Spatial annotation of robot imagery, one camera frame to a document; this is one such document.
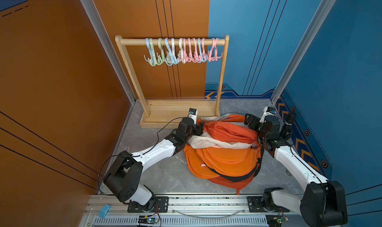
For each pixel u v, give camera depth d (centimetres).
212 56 76
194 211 72
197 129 74
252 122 74
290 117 77
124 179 44
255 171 79
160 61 75
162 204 74
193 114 73
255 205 72
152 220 70
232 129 69
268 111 72
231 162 75
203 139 72
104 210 71
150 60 79
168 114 111
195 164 81
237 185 75
